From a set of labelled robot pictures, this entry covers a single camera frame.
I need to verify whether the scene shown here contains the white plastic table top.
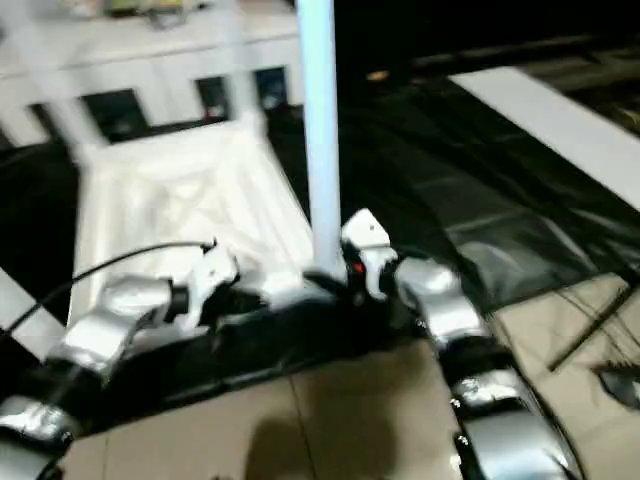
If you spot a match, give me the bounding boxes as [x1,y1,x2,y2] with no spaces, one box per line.
[69,112,347,326]

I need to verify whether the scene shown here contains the white plastic table leg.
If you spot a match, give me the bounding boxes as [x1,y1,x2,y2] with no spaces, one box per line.
[14,0,111,156]
[0,267,69,361]
[296,0,345,276]
[219,0,269,129]

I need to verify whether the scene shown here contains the black work mat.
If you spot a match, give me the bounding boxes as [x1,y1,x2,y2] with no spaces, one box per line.
[0,69,640,436]

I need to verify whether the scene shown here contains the white side table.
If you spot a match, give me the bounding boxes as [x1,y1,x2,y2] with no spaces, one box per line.
[447,67,640,199]

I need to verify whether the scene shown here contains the white sideboard cabinet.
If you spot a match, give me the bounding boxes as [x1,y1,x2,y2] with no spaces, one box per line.
[0,0,306,146]

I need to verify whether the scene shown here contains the black tripod base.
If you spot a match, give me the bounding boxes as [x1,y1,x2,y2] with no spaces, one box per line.
[597,367,640,406]

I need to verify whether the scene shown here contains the dark low bench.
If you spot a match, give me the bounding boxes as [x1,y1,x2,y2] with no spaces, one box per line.
[414,32,640,96]

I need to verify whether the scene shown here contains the grey tangled bundle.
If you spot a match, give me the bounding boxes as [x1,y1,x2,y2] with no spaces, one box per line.
[147,7,186,31]

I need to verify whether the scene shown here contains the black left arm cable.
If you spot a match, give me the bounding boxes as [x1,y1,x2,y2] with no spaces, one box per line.
[0,239,219,336]

